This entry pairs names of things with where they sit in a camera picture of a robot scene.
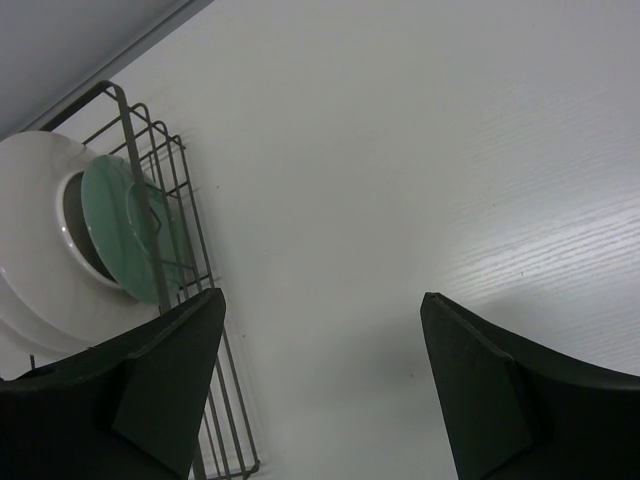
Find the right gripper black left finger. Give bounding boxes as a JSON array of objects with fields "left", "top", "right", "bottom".
[{"left": 1, "top": 288, "right": 226, "bottom": 479}]

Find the metal wire dish rack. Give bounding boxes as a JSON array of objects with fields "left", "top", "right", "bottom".
[{"left": 35, "top": 81, "right": 261, "bottom": 479}]

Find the small blue patterned plate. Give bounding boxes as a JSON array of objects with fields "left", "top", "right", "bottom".
[{"left": 81, "top": 155, "right": 191, "bottom": 304}]

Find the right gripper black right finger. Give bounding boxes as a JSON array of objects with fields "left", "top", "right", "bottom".
[{"left": 420, "top": 293, "right": 639, "bottom": 479}]

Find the white grey rimmed plate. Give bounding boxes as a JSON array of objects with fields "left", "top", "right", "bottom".
[{"left": 1, "top": 131, "right": 158, "bottom": 354}]

